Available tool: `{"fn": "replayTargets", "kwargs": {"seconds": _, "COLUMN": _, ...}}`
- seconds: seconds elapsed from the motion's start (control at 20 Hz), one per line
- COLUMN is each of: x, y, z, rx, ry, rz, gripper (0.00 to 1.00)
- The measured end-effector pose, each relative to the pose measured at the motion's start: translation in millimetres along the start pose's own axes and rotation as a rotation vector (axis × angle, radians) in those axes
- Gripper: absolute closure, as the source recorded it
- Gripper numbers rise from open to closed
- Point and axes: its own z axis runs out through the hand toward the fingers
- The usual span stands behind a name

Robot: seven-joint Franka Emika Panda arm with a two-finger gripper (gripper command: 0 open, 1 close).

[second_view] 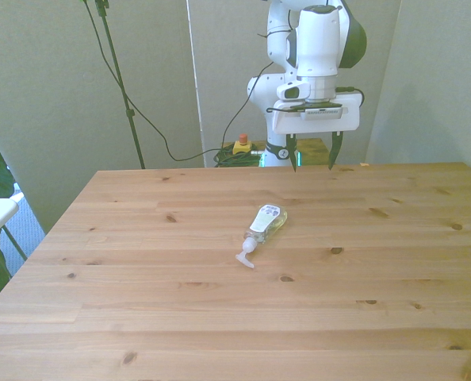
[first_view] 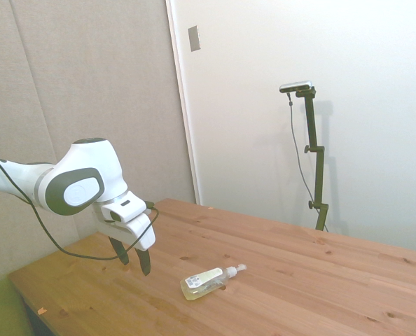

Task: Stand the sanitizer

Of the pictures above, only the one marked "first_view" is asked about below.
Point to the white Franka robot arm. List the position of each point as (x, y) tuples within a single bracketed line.
[(71, 168)]

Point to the dark green camera stand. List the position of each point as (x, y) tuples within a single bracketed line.
[(314, 154)]

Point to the white door frame trim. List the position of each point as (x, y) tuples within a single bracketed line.
[(183, 105)]

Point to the grey wall switch plate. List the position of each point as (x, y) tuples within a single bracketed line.
[(194, 38)]

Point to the clear sanitizer pump bottle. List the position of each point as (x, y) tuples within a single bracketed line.
[(202, 281)]

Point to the green chair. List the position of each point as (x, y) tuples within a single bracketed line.
[(1, 311)]

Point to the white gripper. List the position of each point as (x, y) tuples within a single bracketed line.
[(141, 232)]

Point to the silver exterior camera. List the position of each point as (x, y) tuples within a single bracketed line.
[(296, 86)]

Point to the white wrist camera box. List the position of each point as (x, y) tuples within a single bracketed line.
[(124, 209)]

